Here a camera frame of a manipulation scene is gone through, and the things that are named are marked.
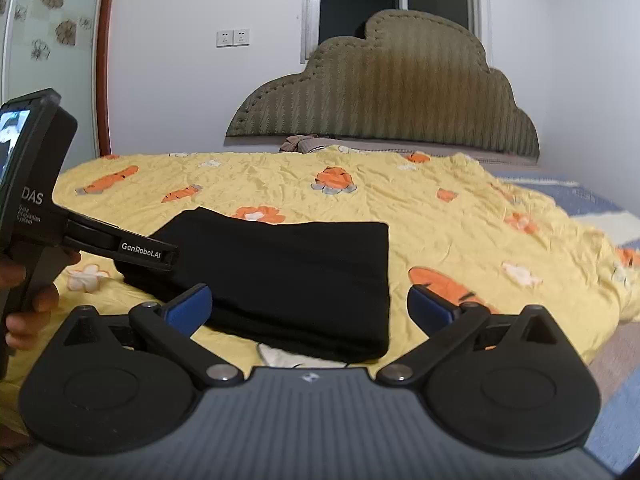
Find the wooden door frame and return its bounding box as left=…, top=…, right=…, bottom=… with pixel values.
left=94, top=0, right=113, bottom=156

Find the grey brown pillow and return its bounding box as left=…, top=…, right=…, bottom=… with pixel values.
left=279, top=134, right=349, bottom=154

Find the glass wardrobe door with flowers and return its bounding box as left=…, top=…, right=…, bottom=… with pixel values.
left=1, top=0, right=101, bottom=170

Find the black garment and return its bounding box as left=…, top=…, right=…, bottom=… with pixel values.
left=116, top=208, right=390, bottom=363

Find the white wall socket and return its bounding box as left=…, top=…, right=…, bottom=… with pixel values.
left=233, top=29, right=250, bottom=47
left=216, top=30, right=233, bottom=48

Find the blue striped bed sheet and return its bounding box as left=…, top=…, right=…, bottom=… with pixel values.
left=496, top=168, right=639, bottom=472

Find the olive green headboard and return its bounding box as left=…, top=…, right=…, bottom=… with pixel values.
left=227, top=10, right=540, bottom=159

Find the yellow floral quilt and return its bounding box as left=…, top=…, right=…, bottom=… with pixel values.
left=0, top=145, right=640, bottom=436

